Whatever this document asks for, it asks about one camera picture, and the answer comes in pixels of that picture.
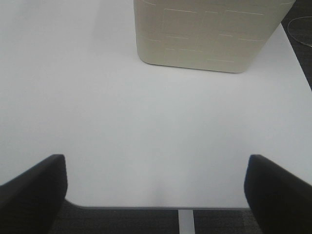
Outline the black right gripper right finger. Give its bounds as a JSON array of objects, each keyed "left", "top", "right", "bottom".
[{"left": 244, "top": 155, "right": 312, "bottom": 234}]

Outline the thin cable on floor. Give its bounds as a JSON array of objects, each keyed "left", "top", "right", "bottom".
[{"left": 286, "top": 16, "right": 312, "bottom": 48}]

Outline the cream storage bin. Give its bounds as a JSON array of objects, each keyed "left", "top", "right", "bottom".
[{"left": 134, "top": 0, "right": 294, "bottom": 73}]

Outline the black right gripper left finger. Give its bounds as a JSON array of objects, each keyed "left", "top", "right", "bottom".
[{"left": 0, "top": 155, "right": 67, "bottom": 234}]

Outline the white table leg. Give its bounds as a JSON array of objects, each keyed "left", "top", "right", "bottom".
[{"left": 178, "top": 210, "right": 195, "bottom": 234}]

